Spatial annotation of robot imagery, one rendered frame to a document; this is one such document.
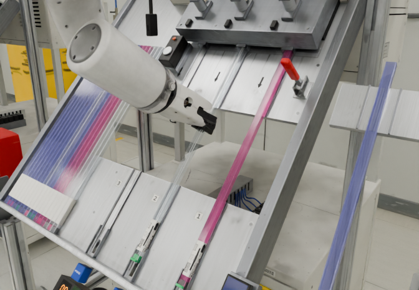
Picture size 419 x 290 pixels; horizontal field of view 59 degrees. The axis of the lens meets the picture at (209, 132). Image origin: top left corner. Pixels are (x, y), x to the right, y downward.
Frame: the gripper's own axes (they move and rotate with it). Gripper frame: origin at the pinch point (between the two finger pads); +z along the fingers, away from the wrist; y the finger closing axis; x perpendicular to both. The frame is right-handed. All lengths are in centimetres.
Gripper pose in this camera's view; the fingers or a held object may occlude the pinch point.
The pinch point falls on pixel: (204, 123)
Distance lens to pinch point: 75.7
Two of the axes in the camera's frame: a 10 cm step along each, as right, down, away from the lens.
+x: -3.4, 9.3, -1.6
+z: 5.0, 3.3, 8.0
